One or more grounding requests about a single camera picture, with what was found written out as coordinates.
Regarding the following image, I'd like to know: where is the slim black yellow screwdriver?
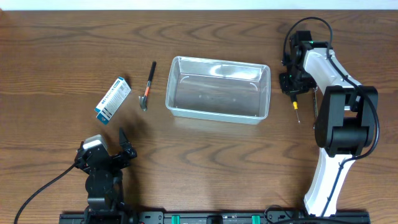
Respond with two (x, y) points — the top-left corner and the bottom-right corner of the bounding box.
(290, 95), (300, 123)

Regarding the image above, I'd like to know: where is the silver wrench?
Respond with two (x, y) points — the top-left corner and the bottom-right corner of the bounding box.
(312, 87), (318, 120)

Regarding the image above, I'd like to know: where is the small black orange hammer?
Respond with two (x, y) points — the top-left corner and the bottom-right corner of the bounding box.
(139, 61), (157, 111)

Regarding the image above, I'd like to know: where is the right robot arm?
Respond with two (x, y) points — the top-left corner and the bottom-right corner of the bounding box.
(279, 30), (379, 217)

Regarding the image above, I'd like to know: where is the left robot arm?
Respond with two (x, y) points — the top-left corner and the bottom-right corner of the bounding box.
(75, 129), (138, 223)

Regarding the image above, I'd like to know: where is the clear plastic container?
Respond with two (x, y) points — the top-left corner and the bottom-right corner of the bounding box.
(165, 56), (271, 124)

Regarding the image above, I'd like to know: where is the white blue cardboard box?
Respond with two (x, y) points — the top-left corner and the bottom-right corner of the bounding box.
(95, 77), (131, 125)

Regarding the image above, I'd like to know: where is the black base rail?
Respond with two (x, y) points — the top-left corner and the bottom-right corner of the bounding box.
(58, 208), (371, 224)

